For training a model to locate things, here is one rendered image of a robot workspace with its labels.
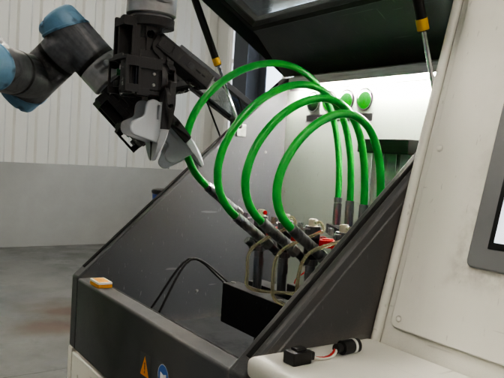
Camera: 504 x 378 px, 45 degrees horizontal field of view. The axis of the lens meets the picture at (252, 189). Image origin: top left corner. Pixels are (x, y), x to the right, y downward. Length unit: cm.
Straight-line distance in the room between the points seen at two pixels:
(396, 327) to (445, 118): 31
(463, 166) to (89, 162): 730
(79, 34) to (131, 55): 21
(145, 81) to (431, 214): 46
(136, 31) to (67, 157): 699
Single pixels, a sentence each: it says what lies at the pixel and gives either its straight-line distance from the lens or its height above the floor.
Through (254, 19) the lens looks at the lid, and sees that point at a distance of 156.
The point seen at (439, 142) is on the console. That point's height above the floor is 127.
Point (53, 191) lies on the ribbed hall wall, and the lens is 786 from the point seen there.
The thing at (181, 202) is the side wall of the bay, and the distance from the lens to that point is 148.
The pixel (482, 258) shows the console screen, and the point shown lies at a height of 112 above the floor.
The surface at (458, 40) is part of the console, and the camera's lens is 101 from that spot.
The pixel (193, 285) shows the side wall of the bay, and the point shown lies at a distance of 153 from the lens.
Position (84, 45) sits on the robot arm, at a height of 141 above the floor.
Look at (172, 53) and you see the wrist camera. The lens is 96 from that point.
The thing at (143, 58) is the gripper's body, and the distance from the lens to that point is 93.
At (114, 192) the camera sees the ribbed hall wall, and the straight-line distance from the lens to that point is 814.
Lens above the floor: 124
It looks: 3 degrees down
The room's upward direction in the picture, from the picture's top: 4 degrees clockwise
